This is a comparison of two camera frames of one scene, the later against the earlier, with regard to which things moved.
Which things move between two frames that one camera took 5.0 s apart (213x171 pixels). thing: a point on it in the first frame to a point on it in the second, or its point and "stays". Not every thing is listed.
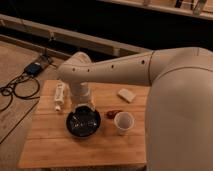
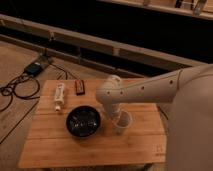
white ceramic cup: [123, 122] stays
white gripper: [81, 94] to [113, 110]
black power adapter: [33, 69] stays
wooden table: [120, 139] stays
